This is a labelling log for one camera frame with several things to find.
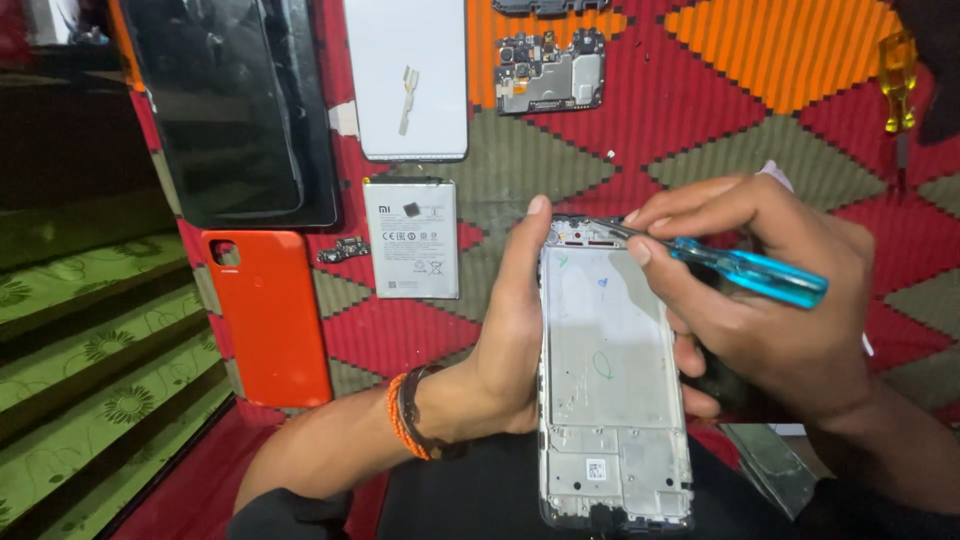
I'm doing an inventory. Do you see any orange phone back cover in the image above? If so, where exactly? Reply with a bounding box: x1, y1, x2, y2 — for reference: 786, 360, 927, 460
200, 229, 334, 409

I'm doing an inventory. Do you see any white phone battery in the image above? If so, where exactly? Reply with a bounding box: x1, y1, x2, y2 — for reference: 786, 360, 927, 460
362, 176, 461, 301

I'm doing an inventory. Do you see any small white flex cable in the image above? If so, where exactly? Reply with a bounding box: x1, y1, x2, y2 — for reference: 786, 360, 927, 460
397, 66, 421, 138

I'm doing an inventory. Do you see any person's right hand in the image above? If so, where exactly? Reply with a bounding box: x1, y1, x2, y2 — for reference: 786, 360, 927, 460
622, 173, 879, 431

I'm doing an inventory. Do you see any white phone display panel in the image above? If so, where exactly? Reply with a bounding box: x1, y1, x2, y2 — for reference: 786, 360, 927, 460
342, 0, 471, 165

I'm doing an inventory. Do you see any brown leather bracelet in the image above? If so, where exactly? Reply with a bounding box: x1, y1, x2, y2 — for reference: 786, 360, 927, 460
397, 364, 468, 461

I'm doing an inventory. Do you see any black plastic phone part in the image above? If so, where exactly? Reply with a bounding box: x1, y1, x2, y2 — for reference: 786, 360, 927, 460
492, 0, 613, 18

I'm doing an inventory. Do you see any yellow handled screwdriver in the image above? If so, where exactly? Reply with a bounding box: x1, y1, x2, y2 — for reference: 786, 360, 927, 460
876, 29, 919, 190

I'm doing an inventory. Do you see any grey metal plate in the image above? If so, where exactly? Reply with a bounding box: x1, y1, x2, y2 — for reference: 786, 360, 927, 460
718, 423, 820, 520

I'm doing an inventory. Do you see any phone motherboard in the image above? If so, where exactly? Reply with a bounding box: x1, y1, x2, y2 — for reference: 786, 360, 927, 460
492, 27, 608, 117

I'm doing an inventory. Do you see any small charging port board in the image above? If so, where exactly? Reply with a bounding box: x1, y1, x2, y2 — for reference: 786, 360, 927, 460
315, 236, 373, 265

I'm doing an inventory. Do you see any black phone display panel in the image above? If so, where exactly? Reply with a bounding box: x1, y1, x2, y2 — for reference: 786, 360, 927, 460
118, 0, 343, 231

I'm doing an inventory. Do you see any blue handled screwdriver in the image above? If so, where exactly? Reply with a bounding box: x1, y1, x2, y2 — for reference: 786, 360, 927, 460
591, 216, 831, 311

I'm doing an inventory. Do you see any silver phone frame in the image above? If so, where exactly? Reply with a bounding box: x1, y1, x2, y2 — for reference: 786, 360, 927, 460
537, 214, 696, 534

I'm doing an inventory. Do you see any orange bead bracelet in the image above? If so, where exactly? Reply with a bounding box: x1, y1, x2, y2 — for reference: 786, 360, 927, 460
385, 372, 430, 462

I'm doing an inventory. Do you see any green floral cloth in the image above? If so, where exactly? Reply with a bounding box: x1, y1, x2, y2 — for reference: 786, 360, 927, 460
0, 187, 235, 540

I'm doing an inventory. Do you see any person's left hand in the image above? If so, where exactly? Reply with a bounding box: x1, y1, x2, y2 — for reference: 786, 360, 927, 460
438, 194, 722, 453

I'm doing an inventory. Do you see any person's black clothing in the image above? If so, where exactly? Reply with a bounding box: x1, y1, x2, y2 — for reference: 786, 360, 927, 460
225, 431, 960, 540

